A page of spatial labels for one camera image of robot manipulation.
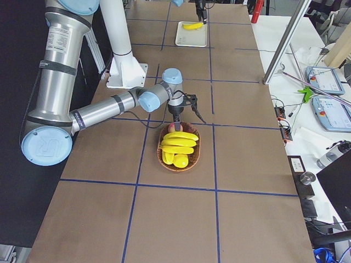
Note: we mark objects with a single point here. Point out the upper teach pendant tablet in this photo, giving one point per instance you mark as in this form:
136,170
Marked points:
325,79

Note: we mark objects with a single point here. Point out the yellow lemon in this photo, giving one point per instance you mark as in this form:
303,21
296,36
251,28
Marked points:
180,160

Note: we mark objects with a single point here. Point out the red cylinder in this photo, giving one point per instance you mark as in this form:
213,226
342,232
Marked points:
257,10

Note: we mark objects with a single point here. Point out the aluminium frame post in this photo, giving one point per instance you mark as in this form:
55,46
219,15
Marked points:
286,39

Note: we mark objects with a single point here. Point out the red apple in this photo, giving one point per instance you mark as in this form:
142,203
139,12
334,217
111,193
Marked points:
171,128

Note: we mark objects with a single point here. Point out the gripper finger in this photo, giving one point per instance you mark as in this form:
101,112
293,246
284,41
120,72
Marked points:
199,15
204,16
177,123

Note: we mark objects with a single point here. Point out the white bear-print tray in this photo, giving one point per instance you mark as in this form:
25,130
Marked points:
191,38

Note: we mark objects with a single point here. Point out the yellow banana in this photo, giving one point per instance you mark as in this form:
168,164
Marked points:
178,142
177,149
181,135
193,26

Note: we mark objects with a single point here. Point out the teach pendant tablet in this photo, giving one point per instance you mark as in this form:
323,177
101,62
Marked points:
325,79
332,115

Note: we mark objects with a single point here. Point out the lower teach pendant tablet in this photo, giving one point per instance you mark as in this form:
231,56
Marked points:
332,115

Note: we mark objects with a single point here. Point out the metal cup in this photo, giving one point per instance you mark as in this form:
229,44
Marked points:
307,178

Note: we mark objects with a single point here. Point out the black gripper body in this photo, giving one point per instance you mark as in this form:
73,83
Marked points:
175,110
199,6

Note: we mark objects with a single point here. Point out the woven wicker basket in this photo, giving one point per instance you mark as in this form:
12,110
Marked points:
166,159

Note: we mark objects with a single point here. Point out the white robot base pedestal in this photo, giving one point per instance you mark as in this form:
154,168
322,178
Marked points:
125,71

